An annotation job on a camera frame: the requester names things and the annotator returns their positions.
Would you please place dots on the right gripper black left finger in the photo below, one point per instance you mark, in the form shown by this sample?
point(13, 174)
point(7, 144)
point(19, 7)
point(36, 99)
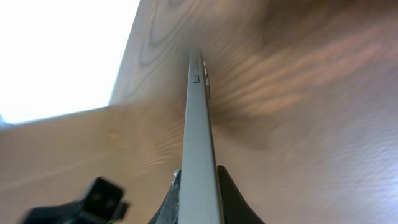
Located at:
point(169, 209)

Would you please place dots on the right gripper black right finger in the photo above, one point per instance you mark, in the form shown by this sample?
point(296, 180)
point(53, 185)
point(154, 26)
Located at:
point(235, 209)

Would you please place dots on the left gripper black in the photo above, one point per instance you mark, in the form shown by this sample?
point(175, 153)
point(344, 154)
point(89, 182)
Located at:
point(102, 203)

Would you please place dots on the Galaxy smartphone with reflective screen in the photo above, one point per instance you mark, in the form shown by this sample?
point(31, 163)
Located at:
point(200, 200)

